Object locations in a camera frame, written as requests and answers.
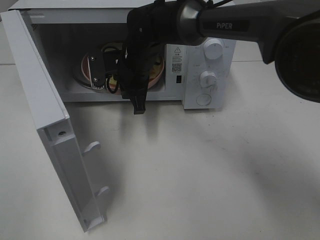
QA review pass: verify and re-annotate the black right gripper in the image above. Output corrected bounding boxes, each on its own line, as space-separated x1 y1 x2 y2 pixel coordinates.
117 40 160 115

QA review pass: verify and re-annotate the pink round plate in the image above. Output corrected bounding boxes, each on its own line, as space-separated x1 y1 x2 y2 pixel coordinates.
79 55 165 89

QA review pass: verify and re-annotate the round white door button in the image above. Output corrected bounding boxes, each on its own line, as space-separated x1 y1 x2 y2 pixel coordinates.
196 93 212 106

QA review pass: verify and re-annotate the white timer knob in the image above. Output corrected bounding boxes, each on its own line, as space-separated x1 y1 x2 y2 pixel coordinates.
199 71 218 88

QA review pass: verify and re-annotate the white microwave door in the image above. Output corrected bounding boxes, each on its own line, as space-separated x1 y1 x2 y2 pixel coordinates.
0 10 109 232

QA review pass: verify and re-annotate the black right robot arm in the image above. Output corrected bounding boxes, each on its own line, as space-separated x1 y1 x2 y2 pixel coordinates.
116 0 320 115

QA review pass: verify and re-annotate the warning label sticker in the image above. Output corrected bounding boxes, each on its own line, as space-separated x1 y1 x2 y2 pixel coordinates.
169 45 187 74

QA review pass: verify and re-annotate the white microwave oven body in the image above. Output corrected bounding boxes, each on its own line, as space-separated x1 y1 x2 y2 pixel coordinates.
1 0 236 113

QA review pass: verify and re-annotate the upper white power knob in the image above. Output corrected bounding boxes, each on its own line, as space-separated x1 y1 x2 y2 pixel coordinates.
203 38 224 60

